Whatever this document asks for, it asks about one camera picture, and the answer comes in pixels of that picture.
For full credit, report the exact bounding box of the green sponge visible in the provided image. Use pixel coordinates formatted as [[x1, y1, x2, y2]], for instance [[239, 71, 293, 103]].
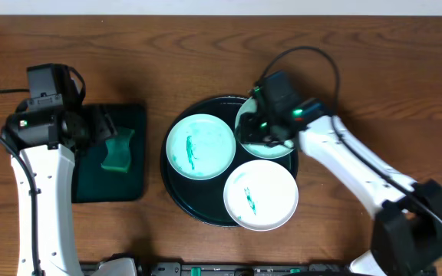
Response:
[[101, 127, 135, 173]]

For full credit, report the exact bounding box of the green-stained plate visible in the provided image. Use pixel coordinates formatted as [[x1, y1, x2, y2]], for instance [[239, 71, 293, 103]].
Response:
[[166, 113, 236, 180]]

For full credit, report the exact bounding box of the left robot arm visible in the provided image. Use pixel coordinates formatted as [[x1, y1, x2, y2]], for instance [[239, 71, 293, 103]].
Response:
[[3, 104, 117, 275]]

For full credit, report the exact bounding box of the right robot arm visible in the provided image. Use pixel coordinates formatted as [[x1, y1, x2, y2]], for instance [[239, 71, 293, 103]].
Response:
[[235, 98, 442, 275]]

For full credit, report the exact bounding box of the black rectangular sponge tray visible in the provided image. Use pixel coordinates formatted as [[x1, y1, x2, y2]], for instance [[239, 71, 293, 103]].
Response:
[[71, 103, 147, 203]]

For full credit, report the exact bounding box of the round black serving tray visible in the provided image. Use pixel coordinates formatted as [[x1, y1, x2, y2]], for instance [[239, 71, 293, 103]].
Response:
[[160, 96, 299, 227]]

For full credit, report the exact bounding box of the top right stained plate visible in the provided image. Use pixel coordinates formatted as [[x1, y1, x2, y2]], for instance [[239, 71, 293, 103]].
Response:
[[235, 97, 294, 159]]

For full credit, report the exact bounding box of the front white stained plate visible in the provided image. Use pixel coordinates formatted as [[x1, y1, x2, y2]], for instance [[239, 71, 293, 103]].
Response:
[[223, 159, 299, 232]]

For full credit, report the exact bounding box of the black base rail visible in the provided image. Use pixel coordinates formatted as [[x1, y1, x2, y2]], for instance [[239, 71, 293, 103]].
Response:
[[81, 261, 439, 276]]

